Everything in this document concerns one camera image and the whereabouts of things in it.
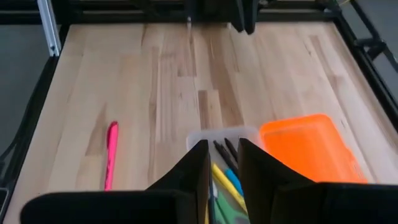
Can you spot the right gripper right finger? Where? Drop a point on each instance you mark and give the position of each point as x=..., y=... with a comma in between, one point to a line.
x=280, y=199

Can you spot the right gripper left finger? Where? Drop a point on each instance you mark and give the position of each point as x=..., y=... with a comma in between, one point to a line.
x=183, y=199

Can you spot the slim yellow pen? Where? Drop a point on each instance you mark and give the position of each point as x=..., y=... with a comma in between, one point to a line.
x=206, y=217

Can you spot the yellow highlighter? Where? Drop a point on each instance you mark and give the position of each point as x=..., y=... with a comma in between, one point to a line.
x=225, y=182

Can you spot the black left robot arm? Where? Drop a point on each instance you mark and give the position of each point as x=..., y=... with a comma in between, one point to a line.
x=211, y=9

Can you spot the clear box with orange lid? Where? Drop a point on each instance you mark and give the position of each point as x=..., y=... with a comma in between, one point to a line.
x=311, y=149

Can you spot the pink highlighter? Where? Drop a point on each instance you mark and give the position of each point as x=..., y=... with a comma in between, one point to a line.
x=111, y=155

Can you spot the black aluminium table frame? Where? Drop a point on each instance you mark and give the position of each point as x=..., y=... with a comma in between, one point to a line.
x=124, y=14

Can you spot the black frame clamp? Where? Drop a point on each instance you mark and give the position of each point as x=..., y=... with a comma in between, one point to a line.
x=371, y=48

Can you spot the silver aluminium bracket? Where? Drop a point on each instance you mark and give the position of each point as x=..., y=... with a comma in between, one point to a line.
x=49, y=28

